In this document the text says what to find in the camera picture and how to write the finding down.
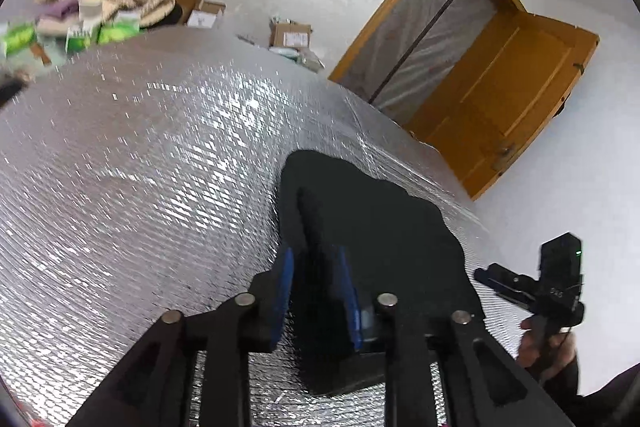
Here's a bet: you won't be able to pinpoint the wooden door frame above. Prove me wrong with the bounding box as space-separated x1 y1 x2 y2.
327 0 528 105

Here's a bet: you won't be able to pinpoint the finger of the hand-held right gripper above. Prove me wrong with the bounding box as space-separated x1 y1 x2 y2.
487 263 539 291
472 270 534 308

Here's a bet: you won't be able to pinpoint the white open carton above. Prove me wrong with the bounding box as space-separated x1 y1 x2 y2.
77 2 103 25

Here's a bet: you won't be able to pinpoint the metal door handle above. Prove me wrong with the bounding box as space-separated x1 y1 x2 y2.
490 142 518 172

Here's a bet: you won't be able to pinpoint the black pants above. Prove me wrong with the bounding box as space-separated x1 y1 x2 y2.
277 149 486 398

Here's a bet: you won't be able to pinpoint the printed folding table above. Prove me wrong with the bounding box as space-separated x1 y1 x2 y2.
0 19 146 72

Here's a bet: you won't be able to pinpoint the clear plastic packet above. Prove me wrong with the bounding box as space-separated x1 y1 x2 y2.
295 47 327 72

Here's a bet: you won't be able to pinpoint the wooden comb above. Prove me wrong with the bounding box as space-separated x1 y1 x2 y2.
30 42 53 66

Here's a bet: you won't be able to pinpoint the green tissue pack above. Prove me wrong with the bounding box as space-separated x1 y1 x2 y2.
0 21 38 56
97 14 142 45

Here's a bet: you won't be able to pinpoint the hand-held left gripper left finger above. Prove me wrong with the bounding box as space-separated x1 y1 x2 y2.
65 247 296 427

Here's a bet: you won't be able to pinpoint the beige folded cloth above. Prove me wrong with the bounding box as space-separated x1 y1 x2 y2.
37 17 76 35

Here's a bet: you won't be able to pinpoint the person's right forearm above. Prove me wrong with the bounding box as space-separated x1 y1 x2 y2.
545 352 640 427

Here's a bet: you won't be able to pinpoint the brown cardboard box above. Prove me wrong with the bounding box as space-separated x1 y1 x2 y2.
269 19 312 50

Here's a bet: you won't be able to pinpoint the person's right hand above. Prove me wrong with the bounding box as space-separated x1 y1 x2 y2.
515 315 578 381

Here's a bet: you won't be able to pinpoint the wooden door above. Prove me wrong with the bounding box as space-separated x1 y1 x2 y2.
400 12 601 202

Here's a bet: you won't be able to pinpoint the black hat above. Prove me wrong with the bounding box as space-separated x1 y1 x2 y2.
160 2 186 28

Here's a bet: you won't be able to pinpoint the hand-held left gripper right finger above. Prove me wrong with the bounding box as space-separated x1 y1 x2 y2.
336 247 576 427

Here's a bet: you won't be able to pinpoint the purple folded cloth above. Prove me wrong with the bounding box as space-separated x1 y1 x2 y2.
42 1 81 20

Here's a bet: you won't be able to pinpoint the clear plastic door curtain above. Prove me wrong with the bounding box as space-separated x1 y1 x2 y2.
345 0 496 112

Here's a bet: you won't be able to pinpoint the white box with black label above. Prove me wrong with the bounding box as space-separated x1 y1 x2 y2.
186 0 227 29

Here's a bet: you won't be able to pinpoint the green white medicine box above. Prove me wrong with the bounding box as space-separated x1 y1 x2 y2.
65 24 96 52

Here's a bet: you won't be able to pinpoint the silver foil mat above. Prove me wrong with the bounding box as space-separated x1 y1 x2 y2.
0 27 523 427

